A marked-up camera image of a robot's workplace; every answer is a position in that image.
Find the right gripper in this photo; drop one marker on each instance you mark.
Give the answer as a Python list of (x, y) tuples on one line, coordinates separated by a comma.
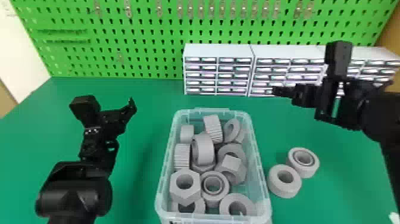
[(326, 100)]

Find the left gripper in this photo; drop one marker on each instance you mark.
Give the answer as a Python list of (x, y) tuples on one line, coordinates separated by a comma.
[(112, 122)]

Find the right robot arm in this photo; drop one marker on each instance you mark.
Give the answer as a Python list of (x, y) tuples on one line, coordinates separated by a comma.
[(379, 119)]

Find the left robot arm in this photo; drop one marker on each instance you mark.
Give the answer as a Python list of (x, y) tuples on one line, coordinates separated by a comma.
[(75, 190)]

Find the clear bin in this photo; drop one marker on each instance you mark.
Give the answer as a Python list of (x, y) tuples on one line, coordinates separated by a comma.
[(259, 187)]

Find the white drawer cabinet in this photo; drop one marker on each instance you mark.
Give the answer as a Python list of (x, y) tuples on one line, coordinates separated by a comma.
[(286, 73), (375, 64), (215, 70)]

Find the grey nut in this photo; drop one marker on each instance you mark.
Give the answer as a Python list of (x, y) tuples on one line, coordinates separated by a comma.
[(185, 185), (188, 208), (232, 167)]

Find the white panel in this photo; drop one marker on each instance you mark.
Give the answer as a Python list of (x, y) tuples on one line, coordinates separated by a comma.
[(17, 53)]

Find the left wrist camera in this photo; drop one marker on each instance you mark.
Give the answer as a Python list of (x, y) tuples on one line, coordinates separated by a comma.
[(85, 109)]

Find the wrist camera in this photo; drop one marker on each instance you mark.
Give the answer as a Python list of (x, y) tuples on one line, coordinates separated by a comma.
[(338, 58), (85, 109)]

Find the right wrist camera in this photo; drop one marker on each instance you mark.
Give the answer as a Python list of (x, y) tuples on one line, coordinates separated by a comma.
[(338, 58)]

